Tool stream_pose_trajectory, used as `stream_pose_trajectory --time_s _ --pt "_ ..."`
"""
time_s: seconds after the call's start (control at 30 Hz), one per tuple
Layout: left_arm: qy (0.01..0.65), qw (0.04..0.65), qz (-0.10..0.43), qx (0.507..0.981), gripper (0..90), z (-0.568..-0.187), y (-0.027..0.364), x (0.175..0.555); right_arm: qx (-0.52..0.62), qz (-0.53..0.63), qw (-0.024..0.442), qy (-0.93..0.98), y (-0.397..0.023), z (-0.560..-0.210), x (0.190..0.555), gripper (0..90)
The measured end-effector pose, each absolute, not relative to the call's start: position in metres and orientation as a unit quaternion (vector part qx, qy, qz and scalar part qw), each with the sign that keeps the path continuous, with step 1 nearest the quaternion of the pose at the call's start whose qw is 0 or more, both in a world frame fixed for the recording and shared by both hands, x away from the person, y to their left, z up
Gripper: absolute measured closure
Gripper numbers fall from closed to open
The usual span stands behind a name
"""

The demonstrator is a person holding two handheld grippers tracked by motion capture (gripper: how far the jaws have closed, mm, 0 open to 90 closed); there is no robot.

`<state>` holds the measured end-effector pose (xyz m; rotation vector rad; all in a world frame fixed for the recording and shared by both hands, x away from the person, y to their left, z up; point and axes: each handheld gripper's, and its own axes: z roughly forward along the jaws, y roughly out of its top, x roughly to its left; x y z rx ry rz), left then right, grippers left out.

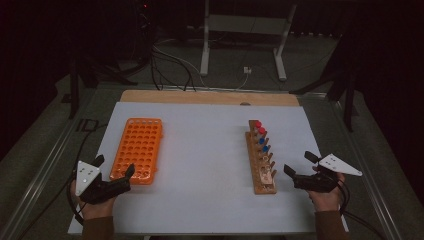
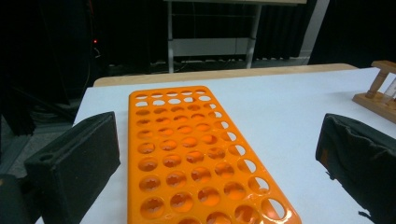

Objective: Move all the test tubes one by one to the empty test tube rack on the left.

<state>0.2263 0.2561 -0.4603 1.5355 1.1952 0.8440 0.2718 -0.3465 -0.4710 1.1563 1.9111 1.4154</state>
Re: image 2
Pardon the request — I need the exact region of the white table mat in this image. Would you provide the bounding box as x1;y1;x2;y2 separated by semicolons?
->
35;67;396;224

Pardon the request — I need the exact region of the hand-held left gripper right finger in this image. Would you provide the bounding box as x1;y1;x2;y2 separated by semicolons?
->
315;113;396;224

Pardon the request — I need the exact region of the orange plastic test tube rack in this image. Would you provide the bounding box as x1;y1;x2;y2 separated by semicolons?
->
126;85;303;224

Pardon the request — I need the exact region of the white metal desk frame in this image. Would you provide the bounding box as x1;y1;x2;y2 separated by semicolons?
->
163;0;307;74

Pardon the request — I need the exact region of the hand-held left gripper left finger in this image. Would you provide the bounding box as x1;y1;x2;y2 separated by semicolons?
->
23;111;121;224

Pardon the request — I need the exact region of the wooden test tube rack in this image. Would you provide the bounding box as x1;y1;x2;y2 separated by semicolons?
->
351;60;396;124

